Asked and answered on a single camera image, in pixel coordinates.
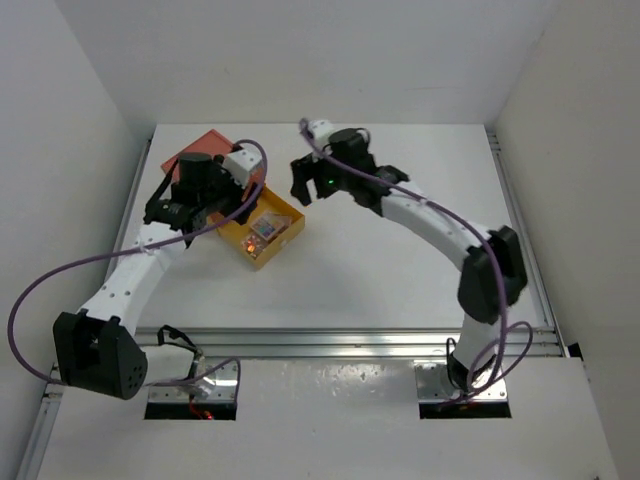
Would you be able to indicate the aluminium rail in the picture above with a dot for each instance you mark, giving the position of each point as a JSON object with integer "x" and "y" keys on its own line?
{"x": 282, "y": 343}

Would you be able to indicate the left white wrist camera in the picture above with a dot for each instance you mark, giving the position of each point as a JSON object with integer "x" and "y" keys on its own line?
{"x": 244, "y": 166}

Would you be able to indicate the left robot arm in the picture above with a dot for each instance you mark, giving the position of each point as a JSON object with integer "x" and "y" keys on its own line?
{"x": 95, "y": 346}

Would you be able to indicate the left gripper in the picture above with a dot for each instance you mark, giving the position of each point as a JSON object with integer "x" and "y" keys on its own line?
{"x": 237, "y": 204}

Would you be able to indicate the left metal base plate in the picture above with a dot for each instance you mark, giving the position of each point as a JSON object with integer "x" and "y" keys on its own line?
{"x": 217, "y": 382}

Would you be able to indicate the small multicolour eyeshadow palette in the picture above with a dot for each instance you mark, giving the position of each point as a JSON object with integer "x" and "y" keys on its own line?
{"x": 253, "y": 246}

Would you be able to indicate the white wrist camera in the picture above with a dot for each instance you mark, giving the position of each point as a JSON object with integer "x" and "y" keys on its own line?
{"x": 244, "y": 166}
{"x": 319, "y": 132}

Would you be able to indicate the orange drawer box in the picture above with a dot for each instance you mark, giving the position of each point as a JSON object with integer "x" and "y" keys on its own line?
{"x": 212, "y": 143}

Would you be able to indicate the colourful square eyeshadow palette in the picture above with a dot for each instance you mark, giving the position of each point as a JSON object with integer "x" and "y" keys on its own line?
{"x": 269, "y": 225}

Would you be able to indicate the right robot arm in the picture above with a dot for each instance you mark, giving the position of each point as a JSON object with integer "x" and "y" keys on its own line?
{"x": 490, "y": 261}

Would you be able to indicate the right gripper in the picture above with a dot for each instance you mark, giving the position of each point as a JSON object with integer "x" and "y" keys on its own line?
{"x": 309, "y": 168}

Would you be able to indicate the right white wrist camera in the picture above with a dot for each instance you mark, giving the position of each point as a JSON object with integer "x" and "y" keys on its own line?
{"x": 319, "y": 132}

